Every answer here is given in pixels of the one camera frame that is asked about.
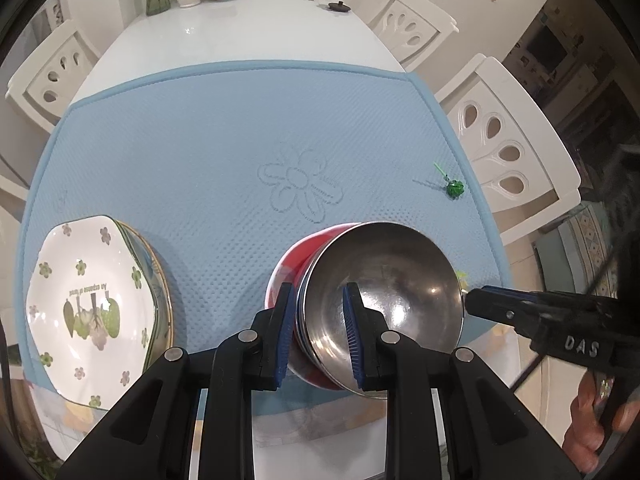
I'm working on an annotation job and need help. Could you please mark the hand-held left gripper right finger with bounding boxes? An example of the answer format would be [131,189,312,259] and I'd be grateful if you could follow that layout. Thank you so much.
[341,282,583,480]

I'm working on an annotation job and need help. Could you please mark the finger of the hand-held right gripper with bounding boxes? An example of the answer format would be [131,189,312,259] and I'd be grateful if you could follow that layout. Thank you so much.
[482,286,601,306]
[465,287,543,331]

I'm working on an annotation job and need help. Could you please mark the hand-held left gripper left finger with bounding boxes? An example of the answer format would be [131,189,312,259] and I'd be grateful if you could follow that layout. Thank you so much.
[55,282,296,480]

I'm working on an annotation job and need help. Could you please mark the red steel-lined bowl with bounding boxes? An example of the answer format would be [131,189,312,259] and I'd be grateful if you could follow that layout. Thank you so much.
[267,221,467,400]

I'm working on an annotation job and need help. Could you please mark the person's right hand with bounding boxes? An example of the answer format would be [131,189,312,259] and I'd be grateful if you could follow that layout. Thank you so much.
[570,372,640,471]

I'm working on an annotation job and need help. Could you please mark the patterned seat cushion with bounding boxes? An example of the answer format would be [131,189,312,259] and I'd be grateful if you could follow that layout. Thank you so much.
[535,202,626,301]

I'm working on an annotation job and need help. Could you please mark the gold rimmed plate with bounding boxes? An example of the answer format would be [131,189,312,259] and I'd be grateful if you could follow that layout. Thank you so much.
[120,225,175,376]

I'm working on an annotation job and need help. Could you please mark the small green toy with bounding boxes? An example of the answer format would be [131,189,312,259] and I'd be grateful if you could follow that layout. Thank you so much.
[433,161,466,201]

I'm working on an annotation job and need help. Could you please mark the white carved dining chair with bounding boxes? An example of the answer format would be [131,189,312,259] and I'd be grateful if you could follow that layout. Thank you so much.
[434,55,582,246]
[366,0,457,73]
[5,19,101,133]

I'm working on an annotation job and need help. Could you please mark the light blue table mat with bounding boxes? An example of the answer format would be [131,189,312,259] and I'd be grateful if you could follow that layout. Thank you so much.
[20,66,512,416]

